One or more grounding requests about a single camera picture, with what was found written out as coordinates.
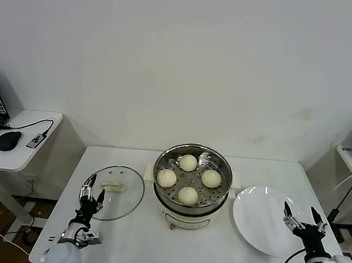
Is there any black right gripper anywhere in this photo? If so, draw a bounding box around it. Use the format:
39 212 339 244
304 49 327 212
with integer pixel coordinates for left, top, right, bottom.
279 201 331 258

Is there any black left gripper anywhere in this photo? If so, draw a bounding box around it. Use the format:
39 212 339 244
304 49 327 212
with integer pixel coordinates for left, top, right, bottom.
68 173 108 229

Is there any glass lid with beige handle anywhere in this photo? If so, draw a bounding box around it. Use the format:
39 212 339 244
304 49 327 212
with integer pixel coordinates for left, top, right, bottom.
77 162 147 225

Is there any white steamed baozi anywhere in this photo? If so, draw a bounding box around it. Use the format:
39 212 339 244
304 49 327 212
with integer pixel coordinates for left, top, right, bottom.
200 169 224 189
178 153 198 172
176 185 199 208
155 168 179 189

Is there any stainless steel steamer pot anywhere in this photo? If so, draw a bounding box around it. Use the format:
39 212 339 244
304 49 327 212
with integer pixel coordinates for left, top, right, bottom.
141 140 244 219

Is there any white round plate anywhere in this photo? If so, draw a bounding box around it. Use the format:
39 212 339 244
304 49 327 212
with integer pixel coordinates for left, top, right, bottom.
229 183 313 260

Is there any black round floor object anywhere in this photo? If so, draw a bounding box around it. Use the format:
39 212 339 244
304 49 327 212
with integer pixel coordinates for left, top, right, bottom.
22 230 38 246

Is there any white side table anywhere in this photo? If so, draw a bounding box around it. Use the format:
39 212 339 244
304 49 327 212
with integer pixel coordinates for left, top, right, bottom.
0 107 89 240

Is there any grey USB hub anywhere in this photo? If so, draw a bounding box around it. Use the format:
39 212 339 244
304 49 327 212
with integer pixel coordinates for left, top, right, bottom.
25 131 48 151

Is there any cream electric cooker base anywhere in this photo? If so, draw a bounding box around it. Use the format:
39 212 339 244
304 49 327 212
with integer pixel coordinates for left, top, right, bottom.
150 184 230 234

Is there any black computer mouse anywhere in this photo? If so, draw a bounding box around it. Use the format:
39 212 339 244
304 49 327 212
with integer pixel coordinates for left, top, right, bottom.
0 129 22 153

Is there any black cable with adapter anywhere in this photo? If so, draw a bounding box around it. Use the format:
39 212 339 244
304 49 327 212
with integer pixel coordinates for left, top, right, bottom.
327 172 352 225

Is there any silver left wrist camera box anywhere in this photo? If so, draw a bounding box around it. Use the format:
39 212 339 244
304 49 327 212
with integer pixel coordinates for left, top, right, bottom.
77 227 104 248

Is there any white thin cable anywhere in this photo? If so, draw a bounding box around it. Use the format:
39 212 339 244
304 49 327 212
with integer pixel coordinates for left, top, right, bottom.
333 168 352 192

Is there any white floor cable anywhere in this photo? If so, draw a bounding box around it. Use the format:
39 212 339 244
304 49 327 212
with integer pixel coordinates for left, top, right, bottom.
0 216 35 257

